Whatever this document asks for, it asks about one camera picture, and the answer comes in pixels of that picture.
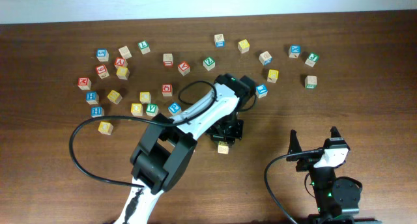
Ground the blue letter I block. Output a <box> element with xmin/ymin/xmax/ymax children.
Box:
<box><xmin>255</xmin><ymin>84</ymin><xmax>268</xmax><ymax>98</ymax></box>

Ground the yellow block right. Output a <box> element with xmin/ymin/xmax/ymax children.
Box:
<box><xmin>267</xmin><ymin>69</ymin><xmax>279</xmax><ymax>83</ymax></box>

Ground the blue letter h block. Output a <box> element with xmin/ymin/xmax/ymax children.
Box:
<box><xmin>85</xmin><ymin>92</ymin><xmax>99</xmax><ymax>105</ymax></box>
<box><xmin>91</xmin><ymin>106</ymin><xmax>104</xmax><ymax>118</ymax></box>

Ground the yellow block centre left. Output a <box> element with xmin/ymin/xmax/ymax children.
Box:
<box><xmin>139</xmin><ymin>92</ymin><xmax>151</xmax><ymax>104</ymax></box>

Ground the wooden block red side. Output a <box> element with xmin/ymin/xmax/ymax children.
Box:
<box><xmin>163</xmin><ymin>53</ymin><xmax>173</xmax><ymax>67</ymax></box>

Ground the wooden block green R side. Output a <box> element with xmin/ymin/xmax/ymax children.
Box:
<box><xmin>304</xmin><ymin>76</ymin><xmax>317</xmax><ymax>89</ymax></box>

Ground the red letter M block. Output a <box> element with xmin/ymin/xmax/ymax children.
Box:
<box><xmin>78</xmin><ymin>77</ymin><xmax>92</xmax><ymax>91</ymax></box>

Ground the wooden block blue side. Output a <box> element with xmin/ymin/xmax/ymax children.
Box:
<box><xmin>214</xmin><ymin>34</ymin><xmax>225</xmax><ymax>48</ymax></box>

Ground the green letter Z block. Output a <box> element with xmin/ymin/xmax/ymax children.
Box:
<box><xmin>203</xmin><ymin>57</ymin><xmax>216</xmax><ymax>71</ymax></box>

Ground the blue letter P block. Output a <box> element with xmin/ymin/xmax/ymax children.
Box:
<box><xmin>168</xmin><ymin>102</ymin><xmax>182</xmax><ymax>116</ymax></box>

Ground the green letter V block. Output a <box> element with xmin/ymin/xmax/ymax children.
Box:
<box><xmin>145</xmin><ymin>104</ymin><xmax>159</xmax><ymax>117</ymax></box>

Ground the yellow block top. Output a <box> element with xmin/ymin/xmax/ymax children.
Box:
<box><xmin>238</xmin><ymin>39</ymin><xmax>250</xmax><ymax>53</ymax></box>

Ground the yellow block beside V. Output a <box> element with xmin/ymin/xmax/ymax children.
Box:
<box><xmin>131</xmin><ymin>103</ymin><xmax>143</xmax><ymax>117</ymax></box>

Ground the green letter J block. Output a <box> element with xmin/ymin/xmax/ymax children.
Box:
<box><xmin>305</xmin><ymin>53</ymin><xmax>319</xmax><ymax>67</ymax></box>

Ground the red letter A block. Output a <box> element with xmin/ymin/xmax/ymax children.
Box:
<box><xmin>178</xmin><ymin>61</ymin><xmax>190</xmax><ymax>76</ymax></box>

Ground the red number 9 block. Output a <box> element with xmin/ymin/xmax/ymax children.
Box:
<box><xmin>95</xmin><ymin>64</ymin><xmax>109</xmax><ymax>79</ymax></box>

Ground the yellow letter S block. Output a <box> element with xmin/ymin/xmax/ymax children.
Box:
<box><xmin>107</xmin><ymin>90</ymin><xmax>122</xmax><ymax>104</ymax></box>
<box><xmin>218</xmin><ymin>141</ymin><xmax>229</xmax><ymax>154</ymax></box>

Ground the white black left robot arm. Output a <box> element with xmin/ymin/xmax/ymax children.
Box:
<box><xmin>116</xmin><ymin>74</ymin><xmax>255</xmax><ymax>223</ymax></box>

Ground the blue number 5 block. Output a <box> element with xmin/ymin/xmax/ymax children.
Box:
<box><xmin>96</xmin><ymin>49</ymin><xmax>109</xmax><ymax>62</ymax></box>

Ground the blue letter H upper block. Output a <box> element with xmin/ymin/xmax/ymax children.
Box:
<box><xmin>85</xmin><ymin>92</ymin><xmax>99</xmax><ymax>105</ymax></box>

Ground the plain wooden block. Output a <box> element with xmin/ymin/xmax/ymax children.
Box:
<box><xmin>119</xmin><ymin>46</ymin><xmax>132</xmax><ymax>59</ymax></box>

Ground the red letter V block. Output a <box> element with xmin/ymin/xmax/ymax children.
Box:
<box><xmin>114</xmin><ymin>57</ymin><xmax>128</xmax><ymax>69</ymax></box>

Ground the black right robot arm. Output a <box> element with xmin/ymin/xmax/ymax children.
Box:
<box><xmin>287</xmin><ymin>126</ymin><xmax>380</xmax><ymax>224</ymax></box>

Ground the yellow letter O block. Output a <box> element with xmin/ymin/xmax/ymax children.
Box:
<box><xmin>98</xmin><ymin>121</ymin><xmax>113</xmax><ymax>135</ymax></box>

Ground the blue letter K block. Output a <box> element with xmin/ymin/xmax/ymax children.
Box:
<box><xmin>288</xmin><ymin>45</ymin><xmax>300</xmax><ymax>59</ymax></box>

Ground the yellow block near 9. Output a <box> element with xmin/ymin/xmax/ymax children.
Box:
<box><xmin>117</xmin><ymin>67</ymin><xmax>130</xmax><ymax>80</ymax></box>

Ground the red letter O block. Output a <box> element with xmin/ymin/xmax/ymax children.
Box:
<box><xmin>162</xmin><ymin>83</ymin><xmax>173</xmax><ymax>97</ymax></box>

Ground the green letter T block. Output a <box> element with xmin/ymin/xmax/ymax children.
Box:
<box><xmin>138</xmin><ymin>40</ymin><xmax>151</xmax><ymax>55</ymax></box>

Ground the wooden block blue D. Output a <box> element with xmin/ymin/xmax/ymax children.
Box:
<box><xmin>259</xmin><ymin>51</ymin><xmax>272</xmax><ymax>66</ymax></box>

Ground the blue letter H lower block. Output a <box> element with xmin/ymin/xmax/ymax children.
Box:
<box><xmin>91</xmin><ymin>106</ymin><xmax>104</xmax><ymax>118</ymax></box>

